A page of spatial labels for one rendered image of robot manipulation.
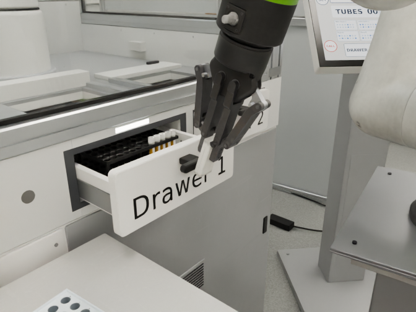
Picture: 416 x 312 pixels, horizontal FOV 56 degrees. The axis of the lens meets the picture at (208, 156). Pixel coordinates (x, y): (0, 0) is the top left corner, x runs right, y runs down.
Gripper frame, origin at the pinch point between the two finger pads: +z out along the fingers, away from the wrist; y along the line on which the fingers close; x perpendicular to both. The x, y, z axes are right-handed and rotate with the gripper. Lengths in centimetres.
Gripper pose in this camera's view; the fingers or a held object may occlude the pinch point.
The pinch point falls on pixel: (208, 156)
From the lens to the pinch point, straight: 63.6
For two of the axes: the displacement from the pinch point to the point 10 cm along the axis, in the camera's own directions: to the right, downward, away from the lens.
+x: 6.4, -3.0, 7.1
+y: 7.2, 5.5, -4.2
